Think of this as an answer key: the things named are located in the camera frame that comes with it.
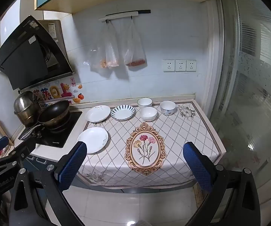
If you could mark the dark rimmed white bowl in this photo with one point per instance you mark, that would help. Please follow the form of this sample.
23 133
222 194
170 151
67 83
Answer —
144 103

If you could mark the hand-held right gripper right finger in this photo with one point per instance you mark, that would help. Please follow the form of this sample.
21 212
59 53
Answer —
196 167

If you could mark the stainless steel pot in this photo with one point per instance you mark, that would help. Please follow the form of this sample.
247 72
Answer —
24 103

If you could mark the glass sliding door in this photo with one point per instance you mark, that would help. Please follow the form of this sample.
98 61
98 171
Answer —
251 87

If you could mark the black induction cooktop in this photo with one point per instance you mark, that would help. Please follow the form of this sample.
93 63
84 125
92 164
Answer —
55 136

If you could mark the floral diamond pattern tablecloth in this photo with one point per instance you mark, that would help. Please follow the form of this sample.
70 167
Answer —
180 141

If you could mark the white wall socket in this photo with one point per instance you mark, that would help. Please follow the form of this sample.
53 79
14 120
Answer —
191 66
168 66
180 66

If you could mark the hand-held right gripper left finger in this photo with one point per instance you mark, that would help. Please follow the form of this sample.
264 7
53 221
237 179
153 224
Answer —
72 163

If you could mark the clear plastic bag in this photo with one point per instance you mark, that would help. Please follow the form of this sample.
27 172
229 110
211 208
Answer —
97 58
135 51
112 51

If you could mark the black range hood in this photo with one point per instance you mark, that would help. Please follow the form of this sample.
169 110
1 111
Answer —
27 56

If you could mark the floral print white bowl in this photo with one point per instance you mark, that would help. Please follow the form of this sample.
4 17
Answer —
168 108

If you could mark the wooden rolling pin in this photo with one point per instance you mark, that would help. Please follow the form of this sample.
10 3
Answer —
1 129

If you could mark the white plate with small print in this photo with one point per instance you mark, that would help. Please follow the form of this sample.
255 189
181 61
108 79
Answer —
98 113

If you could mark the wall hook rail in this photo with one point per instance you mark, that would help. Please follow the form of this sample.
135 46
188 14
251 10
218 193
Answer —
123 15

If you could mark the blue base cabinet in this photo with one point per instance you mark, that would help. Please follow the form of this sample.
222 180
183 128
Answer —
35 161

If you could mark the group of colourful wall stickers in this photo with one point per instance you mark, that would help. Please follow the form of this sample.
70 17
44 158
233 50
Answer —
55 91

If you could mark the dark wok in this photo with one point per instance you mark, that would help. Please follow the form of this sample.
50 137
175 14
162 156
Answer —
55 113

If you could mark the plain white bowl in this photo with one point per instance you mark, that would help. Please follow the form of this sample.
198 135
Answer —
149 114

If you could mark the blue striped plate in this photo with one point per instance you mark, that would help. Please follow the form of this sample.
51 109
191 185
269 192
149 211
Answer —
122 112

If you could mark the plain white plate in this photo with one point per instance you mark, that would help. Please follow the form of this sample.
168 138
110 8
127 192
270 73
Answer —
93 139

